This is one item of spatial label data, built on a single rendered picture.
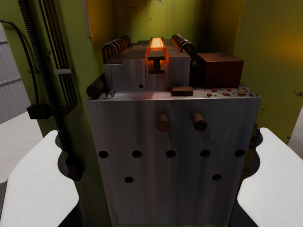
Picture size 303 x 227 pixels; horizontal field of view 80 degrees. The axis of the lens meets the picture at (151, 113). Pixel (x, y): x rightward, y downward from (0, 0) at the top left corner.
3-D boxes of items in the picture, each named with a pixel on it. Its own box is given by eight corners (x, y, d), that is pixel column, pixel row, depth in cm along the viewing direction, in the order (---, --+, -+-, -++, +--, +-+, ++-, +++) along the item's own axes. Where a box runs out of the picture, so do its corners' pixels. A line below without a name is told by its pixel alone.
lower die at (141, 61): (188, 89, 44) (190, 52, 40) (107, 91, 45) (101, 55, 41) (174, 57, 82) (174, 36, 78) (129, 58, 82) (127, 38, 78)
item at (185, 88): (172, 96, 41) (172, 90, 40) (172, 91, 43) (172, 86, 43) (192, 96, 40) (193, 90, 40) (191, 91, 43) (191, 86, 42)
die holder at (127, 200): (228, 225, 59) (262, 97, 38) (111, 224, 60) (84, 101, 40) (195, 131, 108) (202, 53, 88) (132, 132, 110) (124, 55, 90)
